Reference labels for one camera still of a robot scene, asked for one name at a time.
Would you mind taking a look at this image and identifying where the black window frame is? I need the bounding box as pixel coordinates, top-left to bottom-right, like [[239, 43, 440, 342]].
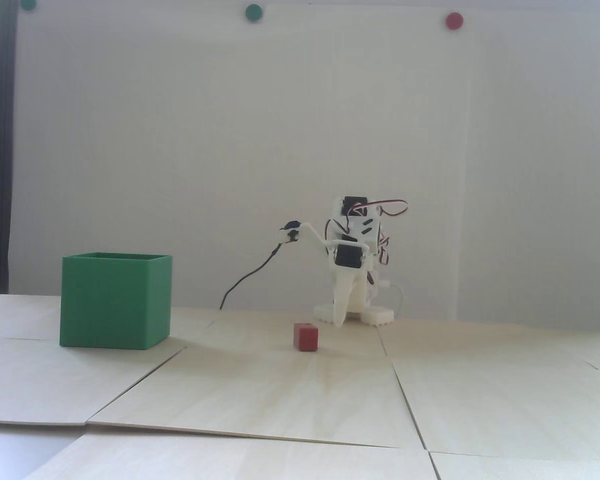
[[0, 0, 19, 295]]

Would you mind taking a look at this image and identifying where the small red block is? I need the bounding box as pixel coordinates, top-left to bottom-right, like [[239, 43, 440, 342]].
[[293, 323, 319, 352]]

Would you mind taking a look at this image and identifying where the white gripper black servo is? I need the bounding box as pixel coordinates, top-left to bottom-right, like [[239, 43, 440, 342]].
[[326, 239, 372, 327]]

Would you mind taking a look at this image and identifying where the green open-top box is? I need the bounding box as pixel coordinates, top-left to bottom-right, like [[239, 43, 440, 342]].
[[60, 252, 174, 350]]

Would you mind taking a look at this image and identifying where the red white servo wire bundle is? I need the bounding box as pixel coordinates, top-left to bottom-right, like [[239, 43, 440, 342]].
[[347, 200, 409, 268]]

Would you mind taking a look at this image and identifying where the white power cable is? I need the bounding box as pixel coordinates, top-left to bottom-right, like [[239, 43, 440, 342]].
[[377, 281, 406, 319]]

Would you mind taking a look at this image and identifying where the white robot arm with base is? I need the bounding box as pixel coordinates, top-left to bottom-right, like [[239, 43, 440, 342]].
[[314, 196, 396, 328]]

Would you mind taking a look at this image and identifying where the thin black camera cable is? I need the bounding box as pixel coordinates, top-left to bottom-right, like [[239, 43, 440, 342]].
[[220, 235, 287, 312]]

